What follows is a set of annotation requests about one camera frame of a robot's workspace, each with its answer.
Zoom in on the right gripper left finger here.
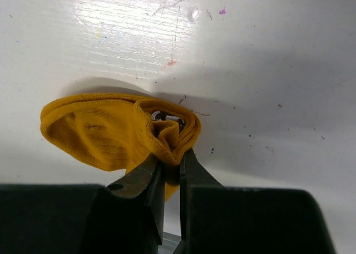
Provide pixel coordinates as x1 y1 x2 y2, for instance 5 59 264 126
1 155 165 253

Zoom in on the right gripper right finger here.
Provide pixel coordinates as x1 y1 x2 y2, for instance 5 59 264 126
180 150 335 253

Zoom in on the mustard yellow sock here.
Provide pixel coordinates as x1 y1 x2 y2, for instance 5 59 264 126
39 93 202 202

